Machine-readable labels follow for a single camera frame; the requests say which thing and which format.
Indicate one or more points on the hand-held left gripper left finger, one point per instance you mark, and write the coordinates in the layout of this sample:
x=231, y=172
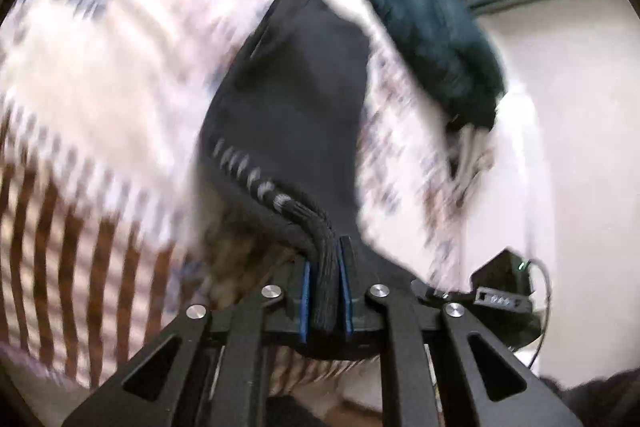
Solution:
x=305, y=302

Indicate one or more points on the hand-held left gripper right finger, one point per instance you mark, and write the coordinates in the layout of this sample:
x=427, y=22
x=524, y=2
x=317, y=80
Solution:
x=346, y=292

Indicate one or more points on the dark striped long-sleeve shirt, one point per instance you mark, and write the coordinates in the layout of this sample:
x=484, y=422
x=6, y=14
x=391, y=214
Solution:
x=300, y=107

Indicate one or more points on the beige garment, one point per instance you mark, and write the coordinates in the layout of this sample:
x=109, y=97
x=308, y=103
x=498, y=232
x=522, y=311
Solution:
x=470, y=152

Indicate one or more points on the teal plush blanket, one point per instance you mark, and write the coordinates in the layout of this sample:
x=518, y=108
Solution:
x=440, y=47

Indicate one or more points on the floral bed sheet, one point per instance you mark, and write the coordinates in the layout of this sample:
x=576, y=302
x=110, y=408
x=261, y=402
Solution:
x=125, y=82

